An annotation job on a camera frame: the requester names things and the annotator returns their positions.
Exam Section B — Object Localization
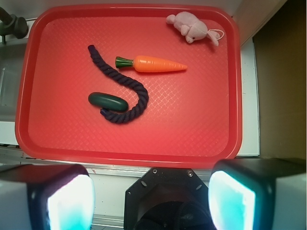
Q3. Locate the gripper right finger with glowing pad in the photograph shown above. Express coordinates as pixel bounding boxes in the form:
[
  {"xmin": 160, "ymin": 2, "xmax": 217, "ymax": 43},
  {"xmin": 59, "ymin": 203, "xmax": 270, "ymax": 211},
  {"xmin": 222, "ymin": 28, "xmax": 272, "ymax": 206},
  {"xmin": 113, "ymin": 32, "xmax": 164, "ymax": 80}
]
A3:
[{"xmin": 208, "ymin": 158, "xmax": 307, "ymax": 230}]

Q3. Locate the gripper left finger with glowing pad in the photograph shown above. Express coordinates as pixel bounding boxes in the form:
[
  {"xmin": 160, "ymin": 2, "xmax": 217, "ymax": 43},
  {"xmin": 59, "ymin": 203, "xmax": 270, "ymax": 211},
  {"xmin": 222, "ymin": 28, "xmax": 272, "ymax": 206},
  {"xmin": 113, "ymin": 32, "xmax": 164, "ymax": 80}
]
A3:
[{"xmin": 0, "ymin": 164, "xmax": 95, "ymax": 230}]

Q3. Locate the green plastic pickle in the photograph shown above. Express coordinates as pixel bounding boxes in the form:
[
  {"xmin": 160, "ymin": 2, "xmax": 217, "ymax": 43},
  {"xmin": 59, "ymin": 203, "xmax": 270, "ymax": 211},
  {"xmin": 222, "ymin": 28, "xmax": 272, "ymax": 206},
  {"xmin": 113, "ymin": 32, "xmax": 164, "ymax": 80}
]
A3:
[{"xmin": 88, "ymin": 92, "xmax": 129, "ymax": 112}]

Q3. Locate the red plastic tray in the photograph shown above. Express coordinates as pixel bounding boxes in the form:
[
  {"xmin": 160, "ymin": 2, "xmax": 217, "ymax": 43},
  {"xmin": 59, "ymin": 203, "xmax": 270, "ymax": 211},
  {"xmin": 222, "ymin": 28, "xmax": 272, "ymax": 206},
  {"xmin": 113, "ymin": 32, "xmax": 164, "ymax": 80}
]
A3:
[{"xmin": 15, "ymin": 4, "xmax": 242, "ymax": 169}]

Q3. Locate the steel sink basin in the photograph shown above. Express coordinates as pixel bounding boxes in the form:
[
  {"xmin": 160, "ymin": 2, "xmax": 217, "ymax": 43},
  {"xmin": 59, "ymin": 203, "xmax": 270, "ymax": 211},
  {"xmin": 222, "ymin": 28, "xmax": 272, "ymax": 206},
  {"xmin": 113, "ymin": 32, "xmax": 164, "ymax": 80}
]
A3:
[{"xmin": 0, "ymin": 42, "xmax": 26, "ymax": 122}]

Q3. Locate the orange plastic carrot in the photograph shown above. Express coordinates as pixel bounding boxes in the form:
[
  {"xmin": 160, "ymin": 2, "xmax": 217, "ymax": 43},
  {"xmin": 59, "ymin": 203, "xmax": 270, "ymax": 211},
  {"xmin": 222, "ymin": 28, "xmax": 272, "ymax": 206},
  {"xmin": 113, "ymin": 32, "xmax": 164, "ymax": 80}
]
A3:
[{"xmin": 115, "ymin": 56, "xmax": 188, "ymax": 73}]

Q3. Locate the pink plush bunny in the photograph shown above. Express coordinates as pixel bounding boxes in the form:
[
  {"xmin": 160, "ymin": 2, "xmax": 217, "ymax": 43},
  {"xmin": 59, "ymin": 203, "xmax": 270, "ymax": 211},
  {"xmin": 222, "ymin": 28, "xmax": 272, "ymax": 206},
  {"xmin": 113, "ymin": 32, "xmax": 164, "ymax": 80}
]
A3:
[{"xmin": 166, "ymin": 11, "xmax": 225, "ymax": 46}]

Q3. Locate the dark metal faucet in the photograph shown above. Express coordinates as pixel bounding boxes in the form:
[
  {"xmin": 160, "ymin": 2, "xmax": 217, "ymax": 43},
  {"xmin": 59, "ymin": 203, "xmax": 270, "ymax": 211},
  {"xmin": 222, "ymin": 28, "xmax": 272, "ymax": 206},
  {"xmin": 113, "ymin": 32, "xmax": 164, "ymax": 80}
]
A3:
[{"xmin": 0, "ymin": 7, "xmax": 29, "ymax": 45}]

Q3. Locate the dark purple rope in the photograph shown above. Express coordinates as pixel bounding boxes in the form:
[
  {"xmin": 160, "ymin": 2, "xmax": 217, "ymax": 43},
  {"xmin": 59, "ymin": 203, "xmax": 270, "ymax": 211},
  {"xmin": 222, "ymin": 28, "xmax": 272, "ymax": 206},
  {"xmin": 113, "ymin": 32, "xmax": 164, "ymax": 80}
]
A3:
[{"xmin": 87, "ymin": 44, "xmax": 150, "ymax": 125}]

